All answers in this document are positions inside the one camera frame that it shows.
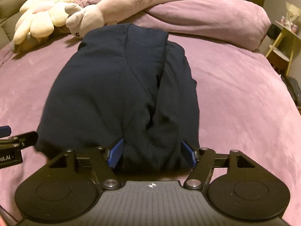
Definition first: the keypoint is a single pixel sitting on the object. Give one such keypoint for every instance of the wrapped flower bouquet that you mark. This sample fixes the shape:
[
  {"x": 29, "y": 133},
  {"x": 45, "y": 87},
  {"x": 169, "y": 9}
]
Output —
[{"x": 291, "y": 20}]

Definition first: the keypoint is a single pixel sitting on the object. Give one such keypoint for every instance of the yellow legged side table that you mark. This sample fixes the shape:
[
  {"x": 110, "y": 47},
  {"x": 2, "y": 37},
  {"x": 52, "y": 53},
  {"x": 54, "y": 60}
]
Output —
[{"x": 283, "y": 50}]

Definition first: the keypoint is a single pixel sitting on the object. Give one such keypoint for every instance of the dark navy zip jacket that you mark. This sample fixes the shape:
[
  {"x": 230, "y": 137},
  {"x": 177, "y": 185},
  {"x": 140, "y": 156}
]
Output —
[{"x": 127, "y": 82}]

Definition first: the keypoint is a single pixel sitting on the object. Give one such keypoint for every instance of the black bag on floor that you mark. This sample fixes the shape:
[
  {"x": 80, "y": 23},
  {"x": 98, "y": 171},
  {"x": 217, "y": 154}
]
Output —
[{"x": 293, "y": 88}]

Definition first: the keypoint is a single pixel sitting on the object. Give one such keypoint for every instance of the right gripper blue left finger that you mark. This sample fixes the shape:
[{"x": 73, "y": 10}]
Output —
[{"x": 114, "y": 152}]

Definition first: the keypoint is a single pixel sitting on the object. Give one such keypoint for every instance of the grey padded headboard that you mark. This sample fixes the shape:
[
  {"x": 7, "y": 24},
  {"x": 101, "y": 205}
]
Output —
[{"x": 9, "y": 16}]

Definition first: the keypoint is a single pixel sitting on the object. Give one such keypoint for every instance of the cream flower plush pillow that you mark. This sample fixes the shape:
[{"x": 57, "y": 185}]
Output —
[{"x": 39, "y": 19}]

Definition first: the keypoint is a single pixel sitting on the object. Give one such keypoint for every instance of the black clothes by table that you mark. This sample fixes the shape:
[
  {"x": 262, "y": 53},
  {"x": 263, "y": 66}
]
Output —
[{"x": 273, "y": 32}]

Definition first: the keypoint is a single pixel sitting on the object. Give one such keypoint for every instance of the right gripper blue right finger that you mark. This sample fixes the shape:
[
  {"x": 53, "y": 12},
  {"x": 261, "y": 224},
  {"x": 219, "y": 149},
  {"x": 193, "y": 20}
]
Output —
[{"x": 190, "y": 154}]

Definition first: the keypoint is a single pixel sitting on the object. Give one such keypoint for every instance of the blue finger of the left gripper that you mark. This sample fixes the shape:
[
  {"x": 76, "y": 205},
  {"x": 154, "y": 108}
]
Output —
[{"x": 5, "y": 131}]

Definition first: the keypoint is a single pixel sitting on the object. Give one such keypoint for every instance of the long pink plush toy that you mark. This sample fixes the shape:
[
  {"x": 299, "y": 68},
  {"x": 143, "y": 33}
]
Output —
[{"x": 106, "y": 12}]

